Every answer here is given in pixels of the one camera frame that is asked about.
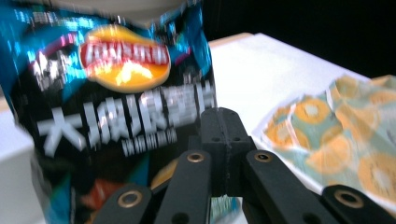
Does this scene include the orange floral patterned cloth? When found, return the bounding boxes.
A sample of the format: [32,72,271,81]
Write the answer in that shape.
[252,74,396,208]

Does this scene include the black curtain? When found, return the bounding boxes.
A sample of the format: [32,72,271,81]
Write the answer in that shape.
[201,0,396,79]

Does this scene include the white plastic box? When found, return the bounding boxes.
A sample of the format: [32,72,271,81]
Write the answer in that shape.
[0,107,43,224]

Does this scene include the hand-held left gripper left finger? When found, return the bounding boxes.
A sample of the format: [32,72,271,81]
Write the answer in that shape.
[188,106,231,198]

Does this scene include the black blue chips bag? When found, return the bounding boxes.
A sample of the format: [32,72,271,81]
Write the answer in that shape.
[0,0,243,224]

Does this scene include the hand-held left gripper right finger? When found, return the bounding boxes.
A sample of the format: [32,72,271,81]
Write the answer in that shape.
[222,107,257,198]

